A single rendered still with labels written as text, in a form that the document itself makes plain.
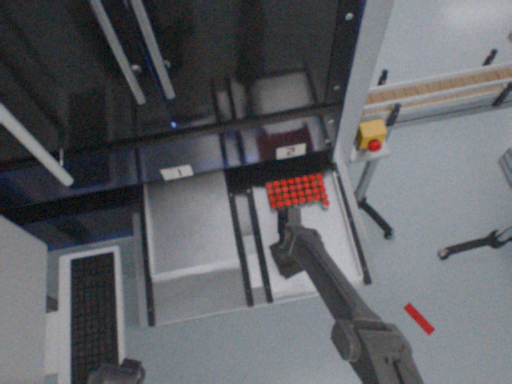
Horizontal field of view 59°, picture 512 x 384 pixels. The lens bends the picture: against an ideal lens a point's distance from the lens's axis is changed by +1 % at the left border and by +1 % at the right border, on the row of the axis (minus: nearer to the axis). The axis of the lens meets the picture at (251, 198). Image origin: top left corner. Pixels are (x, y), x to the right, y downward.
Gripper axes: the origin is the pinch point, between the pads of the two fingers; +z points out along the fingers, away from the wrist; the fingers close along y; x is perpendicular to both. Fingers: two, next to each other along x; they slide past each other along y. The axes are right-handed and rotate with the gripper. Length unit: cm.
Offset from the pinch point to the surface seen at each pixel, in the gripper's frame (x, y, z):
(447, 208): -102, 12, 90
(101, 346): 57, 5, 11
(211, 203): 10.9, 29.8, 5.0
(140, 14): 13, 31, -72
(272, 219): -3.8, 16.1, 4.5
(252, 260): 7.4, 7.1, 4.7
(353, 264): -18.4, -7.2, 3.8
